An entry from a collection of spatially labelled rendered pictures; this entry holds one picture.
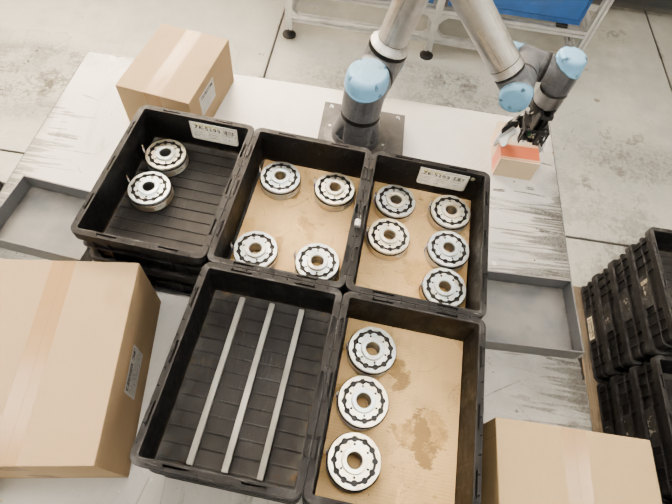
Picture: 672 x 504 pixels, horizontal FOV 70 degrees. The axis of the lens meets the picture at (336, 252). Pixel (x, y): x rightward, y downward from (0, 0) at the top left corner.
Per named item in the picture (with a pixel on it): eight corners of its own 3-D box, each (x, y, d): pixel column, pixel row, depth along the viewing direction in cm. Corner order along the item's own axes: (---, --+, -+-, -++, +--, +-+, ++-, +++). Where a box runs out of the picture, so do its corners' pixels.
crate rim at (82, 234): (143, 110, 123) (141, 103, 121) (256, 132, 122) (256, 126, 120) (71, 237, 103) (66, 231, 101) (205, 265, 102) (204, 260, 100)
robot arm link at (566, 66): (558, 39, 119) (592, 49, 118) (539, 75, 129) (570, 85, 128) (554, 57, 115) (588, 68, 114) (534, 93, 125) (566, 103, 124)
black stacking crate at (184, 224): (153, 137, 131) (142, 105, 122) (258, 158, 131) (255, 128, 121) (88, 259, 111) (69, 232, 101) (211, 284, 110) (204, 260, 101)
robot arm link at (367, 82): (334, 115, 135) (339, 74, 124) (350, 88, 143) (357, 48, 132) (373, 129, 134) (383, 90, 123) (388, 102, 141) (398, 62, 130)
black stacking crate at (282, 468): (213, 286, 110) (205, 262, 100) (338, 312, 109) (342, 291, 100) (146, 470, 90) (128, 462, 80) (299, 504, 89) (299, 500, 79)
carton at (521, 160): (490, 137, 157) (498, 120, 151) (526, 143, 157) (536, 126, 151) (491, 174, 149) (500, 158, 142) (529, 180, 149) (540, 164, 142)
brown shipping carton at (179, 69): (198, 144, 146) (188, 103, 132) (131, 126, 147) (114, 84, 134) (234, 81, 161) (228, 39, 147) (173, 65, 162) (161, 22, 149)
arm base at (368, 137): (334, 115, 150) (337, 89, 142) (381, 123, 151) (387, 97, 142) (328, 149, 142) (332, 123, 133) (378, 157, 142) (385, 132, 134)
